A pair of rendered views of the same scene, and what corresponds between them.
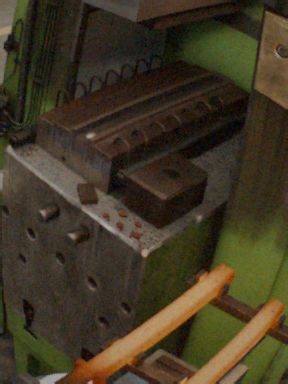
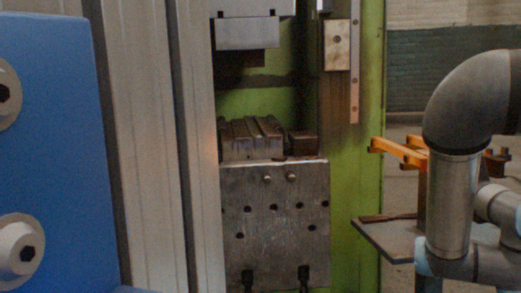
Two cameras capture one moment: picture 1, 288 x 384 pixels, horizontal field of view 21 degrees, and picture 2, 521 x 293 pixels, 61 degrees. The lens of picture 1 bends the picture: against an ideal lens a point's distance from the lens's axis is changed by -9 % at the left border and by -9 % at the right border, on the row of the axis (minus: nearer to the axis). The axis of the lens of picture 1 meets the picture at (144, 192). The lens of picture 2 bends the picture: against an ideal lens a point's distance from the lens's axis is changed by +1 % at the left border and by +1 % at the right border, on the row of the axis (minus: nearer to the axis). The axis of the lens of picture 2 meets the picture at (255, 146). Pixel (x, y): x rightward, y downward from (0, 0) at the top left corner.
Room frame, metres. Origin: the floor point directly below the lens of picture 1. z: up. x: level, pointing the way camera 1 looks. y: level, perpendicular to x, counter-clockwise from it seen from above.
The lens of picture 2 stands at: (0.14, 1.06, 1.27)
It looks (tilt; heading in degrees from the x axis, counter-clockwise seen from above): 12 degrees down; 319
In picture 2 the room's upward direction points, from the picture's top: 2 degrees counter-clockwise
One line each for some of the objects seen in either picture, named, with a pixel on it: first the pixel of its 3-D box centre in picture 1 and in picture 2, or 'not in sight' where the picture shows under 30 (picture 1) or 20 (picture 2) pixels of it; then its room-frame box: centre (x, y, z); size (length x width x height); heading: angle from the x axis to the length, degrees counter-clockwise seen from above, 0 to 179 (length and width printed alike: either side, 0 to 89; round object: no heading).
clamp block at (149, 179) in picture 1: (167, 189); (302, 142); (1.15, -0.04, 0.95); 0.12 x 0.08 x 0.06; 143
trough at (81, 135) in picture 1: (161, 102); (254, 125); (1.36, 0.00, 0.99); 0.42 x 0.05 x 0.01; 143
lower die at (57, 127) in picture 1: (149, 111); (247, 135); (1.38, 0.02, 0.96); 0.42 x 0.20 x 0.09; 143
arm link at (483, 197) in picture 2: not in sight; (497, 203); (0.46, 0.16, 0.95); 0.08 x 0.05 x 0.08; 57
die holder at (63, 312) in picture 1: (154, 230); (264, 200); (1.35, -0.03, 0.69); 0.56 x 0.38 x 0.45; 143
